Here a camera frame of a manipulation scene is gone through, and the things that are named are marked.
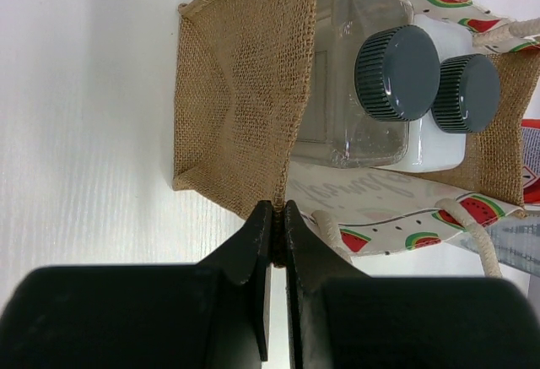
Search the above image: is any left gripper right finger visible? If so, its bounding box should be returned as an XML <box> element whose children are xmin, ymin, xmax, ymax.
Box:
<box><xmin>283</xmin><ymin>202</ymin><xmax>539</xmax><ymax>368</ymax></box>

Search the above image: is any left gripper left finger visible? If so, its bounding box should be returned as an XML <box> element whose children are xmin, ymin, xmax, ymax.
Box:
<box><xmin>1</xmin><ymin>201</ymin><xmax>273</xmax><ymax>368</ymax></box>

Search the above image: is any clear plastic pouch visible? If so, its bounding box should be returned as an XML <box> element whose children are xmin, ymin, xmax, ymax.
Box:
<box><xmin>487</xmin><ymin>214</ymin><xmax>539</xmax><ymax>277</ymax></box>

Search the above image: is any burlap watermelon print bag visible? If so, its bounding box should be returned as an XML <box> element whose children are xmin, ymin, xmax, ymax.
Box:
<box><xmin>172</xmin><ymin>0</ymin><xmax>539</xmax><ymax>278</ymax></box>

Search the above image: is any clear bottle grey cap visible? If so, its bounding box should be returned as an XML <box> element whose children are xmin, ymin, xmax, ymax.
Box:
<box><xmin>292</xmin><ymin>0</ymin><xmax>440</xmax><ymax>168</ymax></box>

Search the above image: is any white bottle grey cap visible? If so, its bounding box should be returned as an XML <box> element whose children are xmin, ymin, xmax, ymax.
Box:
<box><xmin>386</xmin><ymin>15</ymin><xmax>500</xmax><ymax>173</ymax></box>

